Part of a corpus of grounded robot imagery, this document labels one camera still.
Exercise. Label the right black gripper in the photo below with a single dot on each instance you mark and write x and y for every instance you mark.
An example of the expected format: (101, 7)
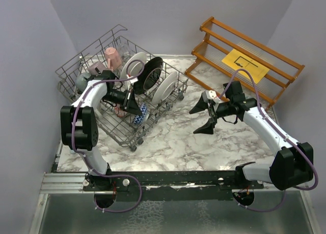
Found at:
(208, 128)

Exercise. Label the clear drinking glass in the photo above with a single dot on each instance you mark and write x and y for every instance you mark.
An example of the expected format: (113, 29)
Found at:
(123, 50)

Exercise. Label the purple mug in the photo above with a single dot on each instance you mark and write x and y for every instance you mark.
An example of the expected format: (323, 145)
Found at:
(96, 68)

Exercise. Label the black mounting base bar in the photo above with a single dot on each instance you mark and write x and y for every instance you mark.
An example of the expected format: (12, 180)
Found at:
(168, 185)

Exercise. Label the pink cream mug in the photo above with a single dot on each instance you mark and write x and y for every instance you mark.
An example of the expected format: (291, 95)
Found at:
(113, 58)

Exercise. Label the blue zigzag patterned bowl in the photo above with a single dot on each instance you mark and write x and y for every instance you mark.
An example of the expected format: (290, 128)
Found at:
(139, 119)

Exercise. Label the blue rimmed white plate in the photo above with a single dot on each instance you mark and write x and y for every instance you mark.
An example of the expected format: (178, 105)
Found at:
(165, 88)

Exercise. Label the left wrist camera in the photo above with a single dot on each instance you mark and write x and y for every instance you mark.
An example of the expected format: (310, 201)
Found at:
(132, 79)

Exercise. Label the red patterned glass bowl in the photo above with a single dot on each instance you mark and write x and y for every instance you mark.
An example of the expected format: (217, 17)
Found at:
(119, 112)

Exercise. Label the yellow paper card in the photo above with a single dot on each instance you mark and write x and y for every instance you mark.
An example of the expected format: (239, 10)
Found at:
(236, 60)

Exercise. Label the black rimmed cream plate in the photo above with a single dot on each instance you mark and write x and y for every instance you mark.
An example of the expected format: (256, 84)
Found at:
(149, 76)

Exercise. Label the grey wire dish rack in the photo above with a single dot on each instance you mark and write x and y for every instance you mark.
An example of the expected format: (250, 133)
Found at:
(121, 130)

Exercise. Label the black rimmed printed plate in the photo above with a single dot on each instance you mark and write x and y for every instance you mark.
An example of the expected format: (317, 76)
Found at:
(133, 68)

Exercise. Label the dark grey mug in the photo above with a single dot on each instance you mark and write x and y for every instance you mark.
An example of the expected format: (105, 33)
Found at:
(82, 81)

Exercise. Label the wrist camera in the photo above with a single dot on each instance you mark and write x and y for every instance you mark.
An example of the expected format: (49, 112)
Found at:
(210, 95)
(132, 79)

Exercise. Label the orange wooden shelf rack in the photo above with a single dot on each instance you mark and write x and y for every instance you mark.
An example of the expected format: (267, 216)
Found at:
(219, 39)

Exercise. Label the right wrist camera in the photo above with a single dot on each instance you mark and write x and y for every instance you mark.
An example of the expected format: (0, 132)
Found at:
(210, 95)

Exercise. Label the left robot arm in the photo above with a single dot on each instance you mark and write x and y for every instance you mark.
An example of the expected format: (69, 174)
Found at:
(79, 128)

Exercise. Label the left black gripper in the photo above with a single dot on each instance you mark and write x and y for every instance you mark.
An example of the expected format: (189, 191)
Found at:
(130, 103)

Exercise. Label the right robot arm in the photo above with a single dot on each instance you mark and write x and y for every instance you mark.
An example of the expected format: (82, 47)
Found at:
(293, 161)

